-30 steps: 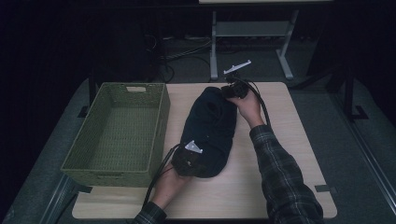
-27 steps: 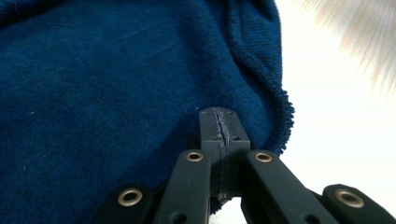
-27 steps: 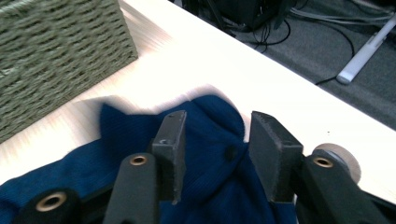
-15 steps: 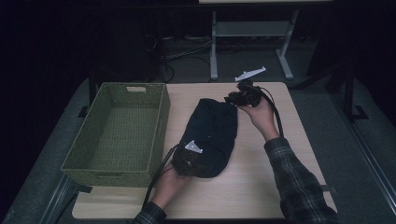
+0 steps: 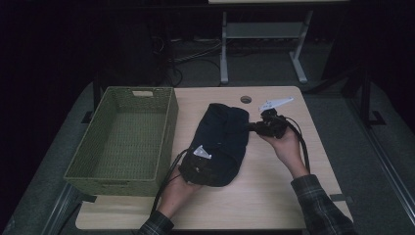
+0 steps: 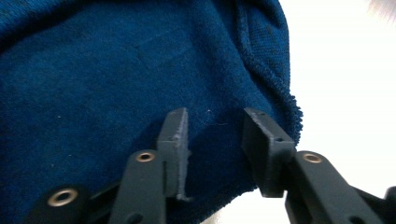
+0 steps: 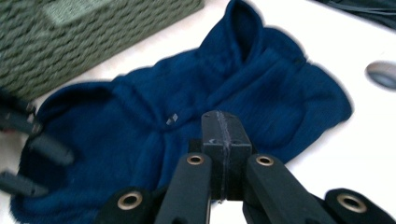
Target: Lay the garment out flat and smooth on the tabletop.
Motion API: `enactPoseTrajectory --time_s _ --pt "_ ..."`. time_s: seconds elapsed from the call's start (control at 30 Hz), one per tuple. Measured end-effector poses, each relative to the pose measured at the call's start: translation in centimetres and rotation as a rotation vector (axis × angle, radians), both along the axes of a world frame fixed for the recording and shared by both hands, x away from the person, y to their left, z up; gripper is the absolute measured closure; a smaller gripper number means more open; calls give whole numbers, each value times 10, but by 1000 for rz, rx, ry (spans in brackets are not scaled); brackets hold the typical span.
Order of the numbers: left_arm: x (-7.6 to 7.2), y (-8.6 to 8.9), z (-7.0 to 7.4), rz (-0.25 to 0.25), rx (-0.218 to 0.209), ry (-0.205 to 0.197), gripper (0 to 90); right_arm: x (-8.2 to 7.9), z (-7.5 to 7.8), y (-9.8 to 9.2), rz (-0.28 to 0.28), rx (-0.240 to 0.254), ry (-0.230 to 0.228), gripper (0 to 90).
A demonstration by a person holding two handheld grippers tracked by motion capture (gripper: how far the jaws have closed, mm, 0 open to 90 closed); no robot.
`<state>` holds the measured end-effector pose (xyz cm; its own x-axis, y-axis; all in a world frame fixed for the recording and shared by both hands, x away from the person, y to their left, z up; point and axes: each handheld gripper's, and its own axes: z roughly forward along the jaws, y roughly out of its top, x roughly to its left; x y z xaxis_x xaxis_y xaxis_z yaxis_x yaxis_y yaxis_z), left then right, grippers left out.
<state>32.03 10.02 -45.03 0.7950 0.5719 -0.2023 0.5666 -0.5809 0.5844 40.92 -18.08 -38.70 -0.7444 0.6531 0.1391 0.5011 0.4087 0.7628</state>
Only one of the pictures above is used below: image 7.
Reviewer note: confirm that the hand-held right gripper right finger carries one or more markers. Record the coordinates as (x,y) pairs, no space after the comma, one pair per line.
(238,149)

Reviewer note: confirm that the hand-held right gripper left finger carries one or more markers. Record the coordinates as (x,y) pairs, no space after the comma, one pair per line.
(214,137)

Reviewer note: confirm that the blue knit pet sweater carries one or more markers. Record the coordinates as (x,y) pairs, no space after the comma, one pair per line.
(124,140)

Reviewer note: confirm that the green woven basket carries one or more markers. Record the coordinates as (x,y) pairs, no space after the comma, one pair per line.
(62,46)

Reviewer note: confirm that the grey oval object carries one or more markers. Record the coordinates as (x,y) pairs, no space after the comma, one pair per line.
(384,74)

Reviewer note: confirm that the dark cloth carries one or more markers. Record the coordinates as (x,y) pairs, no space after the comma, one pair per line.
(373,12)

